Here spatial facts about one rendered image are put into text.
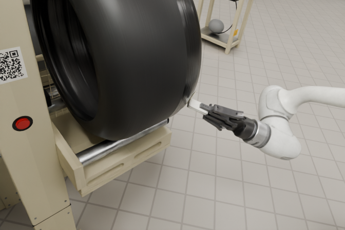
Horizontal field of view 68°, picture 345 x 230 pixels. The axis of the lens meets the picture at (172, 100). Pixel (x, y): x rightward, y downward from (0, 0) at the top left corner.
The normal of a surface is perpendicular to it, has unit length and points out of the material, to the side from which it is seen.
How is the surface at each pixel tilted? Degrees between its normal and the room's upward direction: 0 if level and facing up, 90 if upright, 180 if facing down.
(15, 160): 90
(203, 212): 0
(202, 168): 0
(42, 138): 90
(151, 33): 60
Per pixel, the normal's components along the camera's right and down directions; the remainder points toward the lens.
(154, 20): 0.61, -0.03
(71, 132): 0.12, -0.78
